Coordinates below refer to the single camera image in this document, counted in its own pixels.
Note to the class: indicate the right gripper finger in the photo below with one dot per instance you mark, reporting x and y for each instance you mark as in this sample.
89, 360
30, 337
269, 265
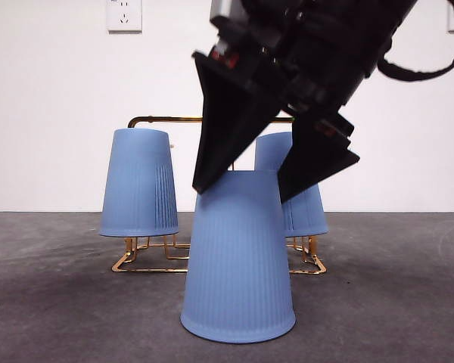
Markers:
318, 159
227, 125

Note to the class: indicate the blue ribbed plastic cup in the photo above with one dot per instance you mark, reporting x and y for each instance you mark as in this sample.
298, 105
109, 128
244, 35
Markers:
136, 181
236, 264
310, 215

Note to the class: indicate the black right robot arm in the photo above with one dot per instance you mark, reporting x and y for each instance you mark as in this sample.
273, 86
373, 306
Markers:
344, 38

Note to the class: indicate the pale grey camera box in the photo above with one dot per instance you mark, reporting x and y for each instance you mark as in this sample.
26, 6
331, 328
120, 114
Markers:
223, 7

